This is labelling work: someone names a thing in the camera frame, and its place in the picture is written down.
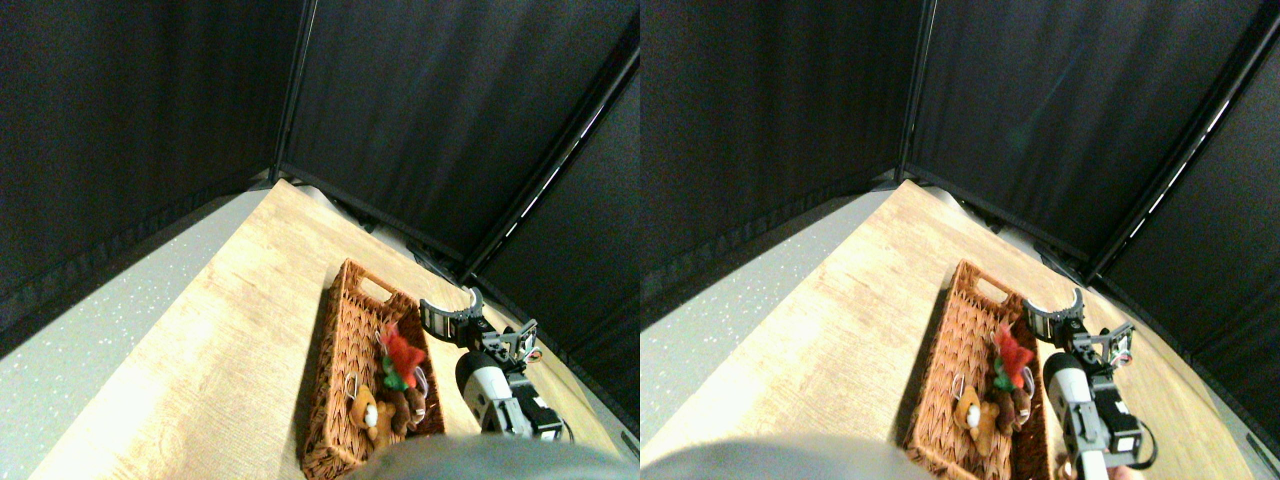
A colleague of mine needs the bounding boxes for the red plush toy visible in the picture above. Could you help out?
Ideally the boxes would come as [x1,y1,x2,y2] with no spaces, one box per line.
[380,322,427,377]
[992,322,1037,377]

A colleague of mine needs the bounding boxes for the dark brown plush toy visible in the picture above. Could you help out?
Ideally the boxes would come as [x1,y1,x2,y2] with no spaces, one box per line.
[395,368,432,423]
[1004,374,1042,433]

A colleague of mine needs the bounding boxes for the orange bear plush toy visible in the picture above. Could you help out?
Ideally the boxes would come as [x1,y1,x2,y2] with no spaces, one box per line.
[950,372,1002,457]
[343,372,397,447]

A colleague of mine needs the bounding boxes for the brown wicker basket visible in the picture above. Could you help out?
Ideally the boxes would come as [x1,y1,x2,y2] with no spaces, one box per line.
[300,260,447,479]
[905,262,1061,480]

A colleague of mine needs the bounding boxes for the black curtain stand pole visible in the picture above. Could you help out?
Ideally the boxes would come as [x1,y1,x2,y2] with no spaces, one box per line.
[1083,15,1280,286]
[458,45,641,286]
[270,0,321,186]
[896,0,941,186]

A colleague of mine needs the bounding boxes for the black bracket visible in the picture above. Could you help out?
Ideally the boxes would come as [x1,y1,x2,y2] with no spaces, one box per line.
[1099,321,1137,367]

